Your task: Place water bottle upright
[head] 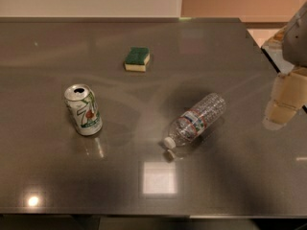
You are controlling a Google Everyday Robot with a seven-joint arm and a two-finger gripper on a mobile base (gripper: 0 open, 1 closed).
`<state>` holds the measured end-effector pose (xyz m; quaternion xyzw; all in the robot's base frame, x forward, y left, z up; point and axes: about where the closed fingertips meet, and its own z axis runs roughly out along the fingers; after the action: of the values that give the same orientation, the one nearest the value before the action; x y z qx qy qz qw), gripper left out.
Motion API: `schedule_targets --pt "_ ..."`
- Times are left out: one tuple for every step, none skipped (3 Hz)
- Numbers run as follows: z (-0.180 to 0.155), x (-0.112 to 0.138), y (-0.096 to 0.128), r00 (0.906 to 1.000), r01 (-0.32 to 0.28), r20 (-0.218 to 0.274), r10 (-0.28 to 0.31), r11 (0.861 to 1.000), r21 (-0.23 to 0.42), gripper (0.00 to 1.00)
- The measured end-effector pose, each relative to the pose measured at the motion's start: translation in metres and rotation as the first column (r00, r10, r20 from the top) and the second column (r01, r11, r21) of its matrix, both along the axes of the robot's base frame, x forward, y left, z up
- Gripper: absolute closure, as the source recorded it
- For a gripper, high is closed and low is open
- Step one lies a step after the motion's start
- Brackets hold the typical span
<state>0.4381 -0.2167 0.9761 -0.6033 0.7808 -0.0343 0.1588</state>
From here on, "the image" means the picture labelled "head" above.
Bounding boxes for white green soda can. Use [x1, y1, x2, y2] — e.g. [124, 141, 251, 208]
[64, 84, 103, 136]

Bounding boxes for green yellow sponge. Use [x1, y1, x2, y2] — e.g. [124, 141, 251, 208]
[124, 47, 151, 72]

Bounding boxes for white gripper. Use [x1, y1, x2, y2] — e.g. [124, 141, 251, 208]
[263, 2, 307, 130]

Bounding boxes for clear plastic water bottle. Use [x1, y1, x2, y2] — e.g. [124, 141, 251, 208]
[163, 93, 226, 150]

